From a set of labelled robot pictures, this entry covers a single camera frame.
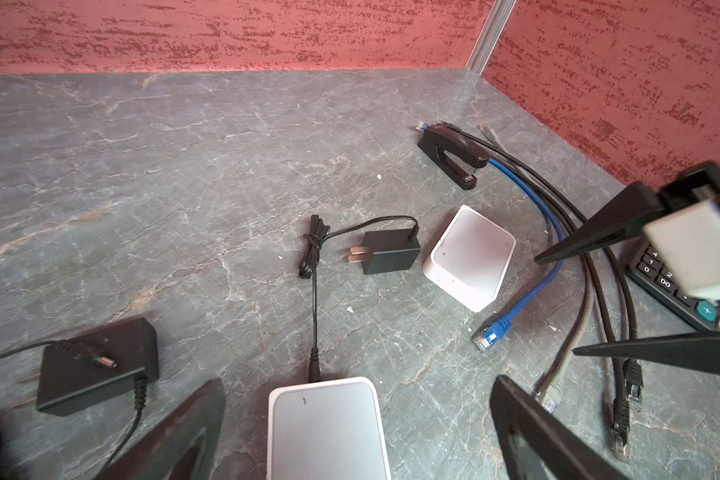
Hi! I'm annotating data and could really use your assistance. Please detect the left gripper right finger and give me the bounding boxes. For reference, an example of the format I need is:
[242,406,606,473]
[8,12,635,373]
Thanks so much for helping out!
[489,375,626,479]

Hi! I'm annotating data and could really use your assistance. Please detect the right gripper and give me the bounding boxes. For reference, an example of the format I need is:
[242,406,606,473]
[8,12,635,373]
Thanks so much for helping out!
[534,162,720,376]

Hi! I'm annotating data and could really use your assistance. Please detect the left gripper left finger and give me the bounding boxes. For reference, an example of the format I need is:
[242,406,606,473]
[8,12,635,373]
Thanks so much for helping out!
[97,378,226,480]

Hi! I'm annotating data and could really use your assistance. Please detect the blue ethernet cable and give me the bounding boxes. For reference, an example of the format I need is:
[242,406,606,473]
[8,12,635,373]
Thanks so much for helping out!
[417,121,568,353]

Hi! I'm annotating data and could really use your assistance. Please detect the white switch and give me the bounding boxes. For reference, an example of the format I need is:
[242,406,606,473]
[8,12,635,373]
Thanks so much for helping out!
[266,377,391,479]

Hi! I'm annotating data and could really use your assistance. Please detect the black power adapter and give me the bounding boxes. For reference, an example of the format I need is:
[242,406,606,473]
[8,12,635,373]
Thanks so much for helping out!
[298,214,421,383]
[0,316,161,480]

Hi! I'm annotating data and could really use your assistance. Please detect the black calculator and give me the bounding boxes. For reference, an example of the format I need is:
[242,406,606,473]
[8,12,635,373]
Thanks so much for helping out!
[625,236,720,333]

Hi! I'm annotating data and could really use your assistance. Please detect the black stapler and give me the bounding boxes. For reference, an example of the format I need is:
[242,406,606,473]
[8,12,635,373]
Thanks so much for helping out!
[418,123,491,190]

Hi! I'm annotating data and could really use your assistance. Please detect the grey ethernet cable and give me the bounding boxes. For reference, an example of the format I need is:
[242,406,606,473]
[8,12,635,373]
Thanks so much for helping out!
[476,122,596,415]

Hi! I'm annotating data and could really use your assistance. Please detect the white switch near right arm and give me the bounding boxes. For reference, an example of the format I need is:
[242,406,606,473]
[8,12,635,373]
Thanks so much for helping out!
[423,205,516,313]

